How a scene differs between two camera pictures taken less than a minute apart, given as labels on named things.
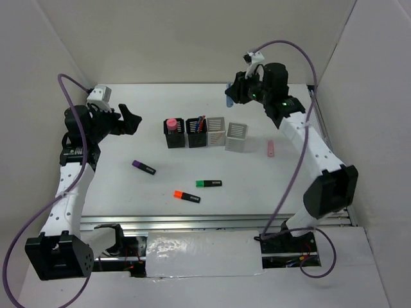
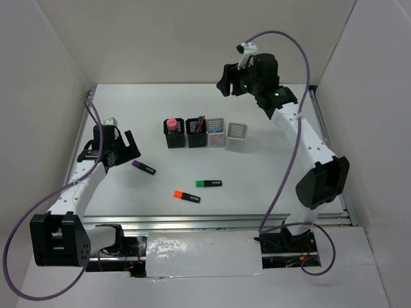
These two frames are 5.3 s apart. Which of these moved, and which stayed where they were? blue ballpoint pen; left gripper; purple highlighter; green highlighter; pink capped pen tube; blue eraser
Moved: left gripper; blue eraser
Stayed: purple highlighter; green highlighter; pink capped pen tube; blue ballpoint pen
